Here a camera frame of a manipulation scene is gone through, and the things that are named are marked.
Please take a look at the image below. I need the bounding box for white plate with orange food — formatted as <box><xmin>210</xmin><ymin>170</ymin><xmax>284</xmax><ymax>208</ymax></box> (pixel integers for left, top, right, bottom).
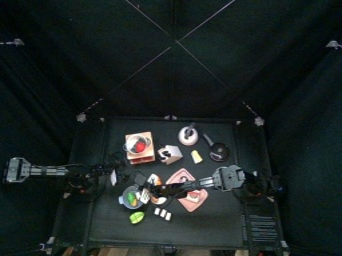
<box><xmin>145</xmin><ymin>173</ymin><xmax>169</xmax><ymax>205</ymax></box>

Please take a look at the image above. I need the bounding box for silver toy pot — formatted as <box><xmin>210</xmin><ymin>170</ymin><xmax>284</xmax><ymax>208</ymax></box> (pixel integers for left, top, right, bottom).
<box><xmin>121</xmin><ymin>135</ymin><xmax>153</xmax><ymax>155</ymax></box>

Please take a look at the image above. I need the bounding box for green toy leaf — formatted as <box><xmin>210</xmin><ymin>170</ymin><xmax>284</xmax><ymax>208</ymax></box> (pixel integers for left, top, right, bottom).
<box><xmin>128</xmin><ymin>211</ymin><xmax>146</xmax><ymax>225</ymax></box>

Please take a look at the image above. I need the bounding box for grey bowl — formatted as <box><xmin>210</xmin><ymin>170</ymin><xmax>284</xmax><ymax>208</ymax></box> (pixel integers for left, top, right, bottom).
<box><xmin>117</xmin><ymin>185</ymin><xmax>146</xmax><ymax>210</ymax></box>

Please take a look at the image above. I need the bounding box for yellow toy cheese wedge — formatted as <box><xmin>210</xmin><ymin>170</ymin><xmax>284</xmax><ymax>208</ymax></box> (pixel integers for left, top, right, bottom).
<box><xmin>189</xmin><ymin>149</ymin><xmax>204</xmax><ymax>165</ymax></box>

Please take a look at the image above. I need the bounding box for white cube with black marks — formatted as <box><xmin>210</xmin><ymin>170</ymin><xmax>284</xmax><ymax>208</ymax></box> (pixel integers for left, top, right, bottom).
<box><xmin>156</xmin><ymin>144</ymin><xmax>184</xmax><ymax>166</ymax></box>

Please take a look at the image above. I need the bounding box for black toy frying pan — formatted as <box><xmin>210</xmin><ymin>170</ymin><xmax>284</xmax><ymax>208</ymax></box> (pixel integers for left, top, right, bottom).
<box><xmin>201</xmin><ymin>133</ymin><xmax>231</xmax><ymax>163</ymax></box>

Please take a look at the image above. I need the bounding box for pink diamond-shaped plate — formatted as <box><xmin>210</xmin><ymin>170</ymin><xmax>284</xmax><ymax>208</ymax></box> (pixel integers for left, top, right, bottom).
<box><xmin>164</xmin><ymin>167</ymin><xmax>209</xmax><ymax>213</ymax></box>

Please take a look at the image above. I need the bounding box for grey pestle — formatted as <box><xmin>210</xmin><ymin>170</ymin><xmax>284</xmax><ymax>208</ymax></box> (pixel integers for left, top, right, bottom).
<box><xmin>184</xmin><ymin>122</ymin><xmax>197</xmax><ymax>138</ymax></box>

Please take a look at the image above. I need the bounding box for white segmented toy strip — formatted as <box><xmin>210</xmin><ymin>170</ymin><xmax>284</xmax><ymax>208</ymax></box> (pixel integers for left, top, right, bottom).
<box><xmin>152</xmin><ymin>207</ymin><xmax>173</xmax><ymax>222</ymax></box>

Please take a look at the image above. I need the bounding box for white printed card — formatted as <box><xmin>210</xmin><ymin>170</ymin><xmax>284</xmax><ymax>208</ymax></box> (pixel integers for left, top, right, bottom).
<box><xmin>138</xmin><ymin>189</ymin><xmax>152</xmax><ymax>205</ymax></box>

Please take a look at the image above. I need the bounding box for red toy pepper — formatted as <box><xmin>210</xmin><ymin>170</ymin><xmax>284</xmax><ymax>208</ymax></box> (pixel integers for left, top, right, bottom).
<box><xmin>133</xmin><ymin>141</ymin><xmax>148</xmax><ymax>153</ymax></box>

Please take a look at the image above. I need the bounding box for orange wooden toy stove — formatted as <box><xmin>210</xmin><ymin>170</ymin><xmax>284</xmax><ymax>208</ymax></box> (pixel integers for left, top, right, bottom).
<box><xmin>124</xmin><ymin>131</ymin><xmax>156</xmax><ymax>166</ymax></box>

